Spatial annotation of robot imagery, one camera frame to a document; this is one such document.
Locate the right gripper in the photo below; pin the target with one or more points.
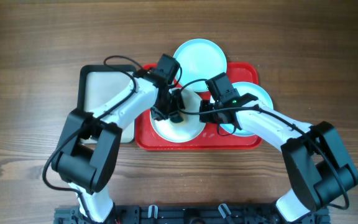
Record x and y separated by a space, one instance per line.
205 116

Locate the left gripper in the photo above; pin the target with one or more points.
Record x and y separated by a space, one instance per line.
156 112

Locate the white round plate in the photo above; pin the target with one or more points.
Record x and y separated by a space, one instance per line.
189 128

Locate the light blue plate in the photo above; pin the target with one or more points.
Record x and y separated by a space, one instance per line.
200 59
240 92

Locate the light blue plate top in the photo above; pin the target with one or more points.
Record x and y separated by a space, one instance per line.
200 59

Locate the green yellow sponge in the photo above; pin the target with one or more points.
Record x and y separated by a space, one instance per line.
175 117

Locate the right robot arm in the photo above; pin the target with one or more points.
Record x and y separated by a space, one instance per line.
319 166

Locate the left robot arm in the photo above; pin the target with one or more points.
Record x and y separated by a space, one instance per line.
86 153

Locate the red plastic tray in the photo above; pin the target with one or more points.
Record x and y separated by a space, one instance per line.
212 137

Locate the black soapy water tray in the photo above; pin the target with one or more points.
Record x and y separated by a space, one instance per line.
97 85

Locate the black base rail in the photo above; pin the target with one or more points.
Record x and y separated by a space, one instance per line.
246 214

